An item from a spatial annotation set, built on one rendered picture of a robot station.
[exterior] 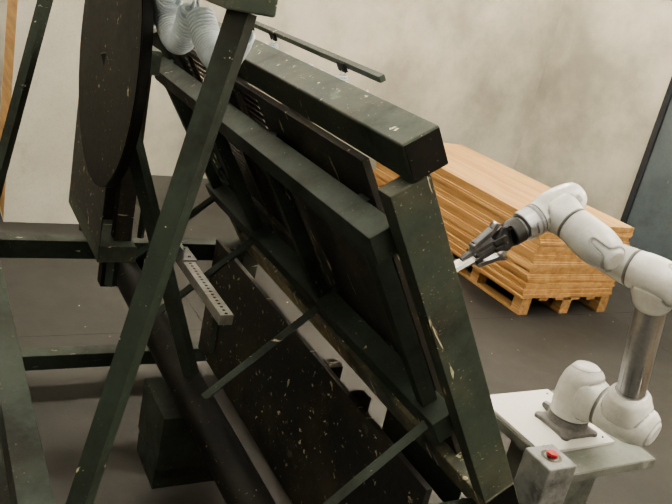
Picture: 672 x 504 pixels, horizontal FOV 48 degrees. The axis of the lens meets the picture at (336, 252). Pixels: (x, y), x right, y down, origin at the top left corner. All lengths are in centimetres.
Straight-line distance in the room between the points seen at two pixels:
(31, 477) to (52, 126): 399
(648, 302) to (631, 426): 52
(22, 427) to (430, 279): 129
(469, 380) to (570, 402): 103
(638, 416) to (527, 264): 331
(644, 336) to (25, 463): 196
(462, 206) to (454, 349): 483
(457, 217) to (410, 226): 508
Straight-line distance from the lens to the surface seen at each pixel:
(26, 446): 239
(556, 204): 218
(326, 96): 199
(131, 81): 208
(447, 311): 190
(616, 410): 295
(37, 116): 593
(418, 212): 172
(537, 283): 624
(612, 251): 211
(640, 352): 280
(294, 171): 216
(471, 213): 666
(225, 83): 145
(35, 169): 604
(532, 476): 259
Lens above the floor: 220
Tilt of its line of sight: 20 degrees down
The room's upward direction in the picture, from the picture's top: 13 degrees clockwise
